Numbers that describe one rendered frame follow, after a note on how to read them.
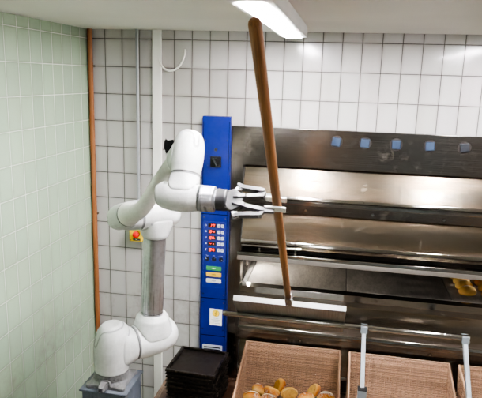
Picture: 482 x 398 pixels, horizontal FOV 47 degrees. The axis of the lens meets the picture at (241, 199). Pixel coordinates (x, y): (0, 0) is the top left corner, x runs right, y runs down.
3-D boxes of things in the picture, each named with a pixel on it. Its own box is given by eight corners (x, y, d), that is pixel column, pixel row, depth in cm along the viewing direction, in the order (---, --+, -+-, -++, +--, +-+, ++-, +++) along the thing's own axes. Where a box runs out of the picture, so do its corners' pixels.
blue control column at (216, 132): (249, 328, 537) (257, 102, 491) (265, 330, 534) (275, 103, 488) (197, 459, 351) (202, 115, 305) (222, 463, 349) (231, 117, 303)
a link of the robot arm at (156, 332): (125, 350, 266) (166, 339, 278) (140, 366, 253) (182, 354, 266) (128, 194, 244) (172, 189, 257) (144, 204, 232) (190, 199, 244)
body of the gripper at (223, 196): (219, 193, 194) (246, 196, 192) (215, 215, 190) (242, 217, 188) (216, 182, 187) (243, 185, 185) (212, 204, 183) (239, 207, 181)
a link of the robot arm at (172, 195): (193, 208, 183) (198, 170, 186) (148, 205, 185) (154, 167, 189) (200, 216, 193) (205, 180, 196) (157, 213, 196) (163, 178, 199)
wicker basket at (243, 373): (243, 381, 335) (245, 339, 329) (338, 392, 326) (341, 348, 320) (227, 430, 288) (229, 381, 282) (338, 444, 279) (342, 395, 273)
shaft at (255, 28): (261, 24, 115) (262, 14, 116) (246, 24, 115) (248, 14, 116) (291, 299, 263) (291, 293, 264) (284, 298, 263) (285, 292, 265)
